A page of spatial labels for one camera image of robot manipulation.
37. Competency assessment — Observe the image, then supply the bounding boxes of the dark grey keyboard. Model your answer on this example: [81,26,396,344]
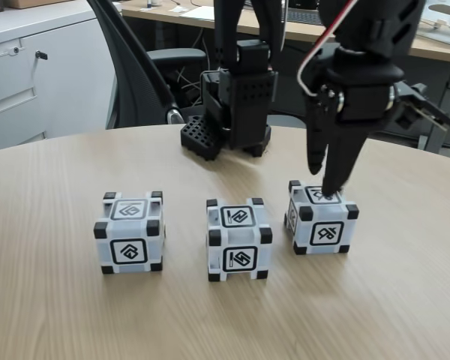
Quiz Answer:
[284,9,326,26]

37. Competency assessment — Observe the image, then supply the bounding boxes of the black office chair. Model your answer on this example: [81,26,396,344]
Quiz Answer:
[85,0,211,131]

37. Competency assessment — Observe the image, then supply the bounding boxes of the white cube house symbol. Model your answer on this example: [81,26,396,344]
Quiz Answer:
[93,190,167,275]

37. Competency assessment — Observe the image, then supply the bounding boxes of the wooden office desk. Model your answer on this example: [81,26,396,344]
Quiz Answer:
[121,0,450,155]

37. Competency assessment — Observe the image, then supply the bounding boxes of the white cube S symbol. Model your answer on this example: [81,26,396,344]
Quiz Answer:
[205,197,274,282]

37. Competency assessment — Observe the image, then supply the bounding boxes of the silver laptop stand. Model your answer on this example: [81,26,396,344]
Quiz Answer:
[415,1,450,46]

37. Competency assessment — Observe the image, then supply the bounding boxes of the red white servo cable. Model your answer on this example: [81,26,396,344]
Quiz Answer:
[280,0,287,52]
[298,0,359,99]

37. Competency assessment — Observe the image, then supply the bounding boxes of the white paper sheets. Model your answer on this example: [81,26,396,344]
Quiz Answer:
[170,3,215,18]

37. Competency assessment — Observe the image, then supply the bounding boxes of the brown cardboard box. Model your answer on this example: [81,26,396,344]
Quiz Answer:
[9,0,67,9]

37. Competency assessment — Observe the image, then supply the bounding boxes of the white drawer cabinet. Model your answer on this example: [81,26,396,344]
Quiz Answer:
[0,7,117,155]

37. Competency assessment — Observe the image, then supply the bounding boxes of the white cube R symbol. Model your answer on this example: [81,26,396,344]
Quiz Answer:
[283,178,360,256]

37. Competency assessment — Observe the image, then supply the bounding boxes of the small board camera module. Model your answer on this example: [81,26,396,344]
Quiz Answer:
[395,82,450,132]

